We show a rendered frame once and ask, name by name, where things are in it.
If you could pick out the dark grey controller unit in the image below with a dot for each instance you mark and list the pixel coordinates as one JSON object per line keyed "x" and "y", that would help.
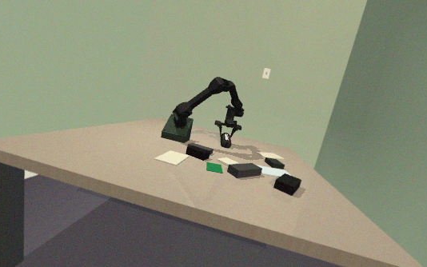
{"x": 225, "y": 140}

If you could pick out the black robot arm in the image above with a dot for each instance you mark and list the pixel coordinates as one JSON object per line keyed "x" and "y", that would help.
{"x": 216, "y": 86}

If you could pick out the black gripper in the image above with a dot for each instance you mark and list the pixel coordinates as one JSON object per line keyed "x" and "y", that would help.
{"x": 220, "y": 124}

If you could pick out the green flat rectangular card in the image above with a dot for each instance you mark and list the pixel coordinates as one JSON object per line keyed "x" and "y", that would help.
{"x": 213, "y": 167}

